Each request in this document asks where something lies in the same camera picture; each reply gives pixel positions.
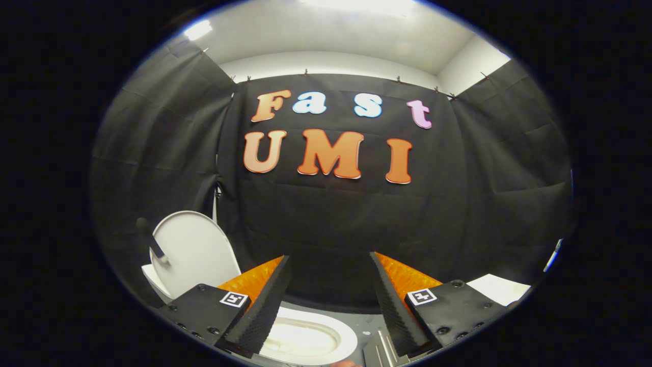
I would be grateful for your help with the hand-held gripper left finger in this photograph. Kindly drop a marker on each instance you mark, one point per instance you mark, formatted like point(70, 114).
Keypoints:
point(265, 311)

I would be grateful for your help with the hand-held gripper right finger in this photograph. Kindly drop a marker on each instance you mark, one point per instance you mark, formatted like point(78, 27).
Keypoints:
point(395, 311)

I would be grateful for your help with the white toilet lid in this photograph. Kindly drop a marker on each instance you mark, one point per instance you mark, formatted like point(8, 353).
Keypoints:
point(196, 255)

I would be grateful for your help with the white toilet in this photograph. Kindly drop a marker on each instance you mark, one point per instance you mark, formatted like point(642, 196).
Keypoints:
point(347, 336)

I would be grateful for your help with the black backdrop cloth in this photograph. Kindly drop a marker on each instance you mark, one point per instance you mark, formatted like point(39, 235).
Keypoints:
point(331, 229)

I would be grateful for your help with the white drawer cabinet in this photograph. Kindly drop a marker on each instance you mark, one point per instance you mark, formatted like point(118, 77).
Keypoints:
point(499, 290)

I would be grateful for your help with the white water pipe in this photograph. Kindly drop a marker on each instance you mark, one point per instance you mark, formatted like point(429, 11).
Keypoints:
point(217, 204)

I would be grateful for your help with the small ceiling light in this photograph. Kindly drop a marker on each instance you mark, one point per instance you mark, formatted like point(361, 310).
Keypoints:
point(197, 29)

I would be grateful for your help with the large ceiling light panel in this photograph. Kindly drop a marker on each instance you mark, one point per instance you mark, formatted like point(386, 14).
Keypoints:
point(361, 5)

